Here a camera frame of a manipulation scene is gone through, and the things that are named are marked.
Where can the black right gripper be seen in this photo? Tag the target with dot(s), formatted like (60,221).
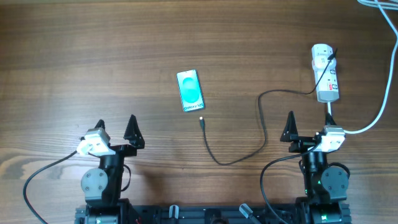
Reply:
(290,134)

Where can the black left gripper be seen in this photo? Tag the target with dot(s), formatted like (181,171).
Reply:
(134,140)

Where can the blue Galaxy smartphone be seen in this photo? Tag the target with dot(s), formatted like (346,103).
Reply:
(190,91)

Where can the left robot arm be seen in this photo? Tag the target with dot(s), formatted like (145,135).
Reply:
(102,186)

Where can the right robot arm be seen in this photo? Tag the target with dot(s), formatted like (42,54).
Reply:
(325,183)

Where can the white USB charger plug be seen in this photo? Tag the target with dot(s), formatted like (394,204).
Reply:
(321,62)

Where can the white power strip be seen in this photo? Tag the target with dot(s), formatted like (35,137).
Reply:
(326,82)

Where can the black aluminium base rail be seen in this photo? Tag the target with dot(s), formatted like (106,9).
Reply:
(153,214)

